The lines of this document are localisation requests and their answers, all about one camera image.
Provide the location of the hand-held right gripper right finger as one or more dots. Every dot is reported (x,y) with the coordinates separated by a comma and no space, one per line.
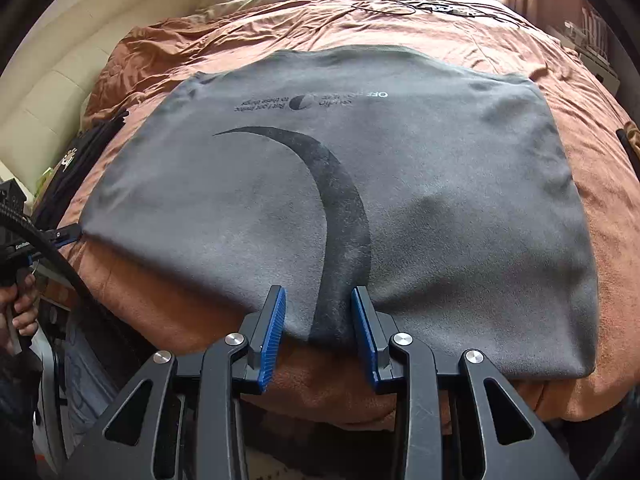
(366,345)

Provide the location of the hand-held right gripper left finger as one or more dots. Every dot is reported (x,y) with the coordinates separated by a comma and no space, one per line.
(272,345)

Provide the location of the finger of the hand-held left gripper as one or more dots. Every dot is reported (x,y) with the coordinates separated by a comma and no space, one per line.
(65,236)

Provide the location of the grey t-shirt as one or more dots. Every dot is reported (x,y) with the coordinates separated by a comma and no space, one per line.
(450,210)

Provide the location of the person's left hand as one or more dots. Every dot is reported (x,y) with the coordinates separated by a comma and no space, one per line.
(22,315)

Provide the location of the green tissue pack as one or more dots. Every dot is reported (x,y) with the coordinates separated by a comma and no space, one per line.
(47,180)

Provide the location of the black folded printed garment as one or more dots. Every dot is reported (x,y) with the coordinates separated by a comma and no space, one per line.
(85,160)

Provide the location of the cream padded headboard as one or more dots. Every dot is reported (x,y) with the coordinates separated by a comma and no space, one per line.
(75,85)

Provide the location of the brown blanket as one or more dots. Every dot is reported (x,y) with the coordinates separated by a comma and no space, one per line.
(325,30)

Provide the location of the brown folded garment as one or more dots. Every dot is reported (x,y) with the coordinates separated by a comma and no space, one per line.
(634,145)

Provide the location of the white nightstand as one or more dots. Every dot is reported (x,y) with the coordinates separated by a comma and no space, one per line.
(607,72)

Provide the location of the striped bag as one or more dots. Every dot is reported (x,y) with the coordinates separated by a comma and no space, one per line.
(595,30)

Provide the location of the black frame device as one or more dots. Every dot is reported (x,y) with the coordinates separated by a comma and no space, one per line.
(440,8)

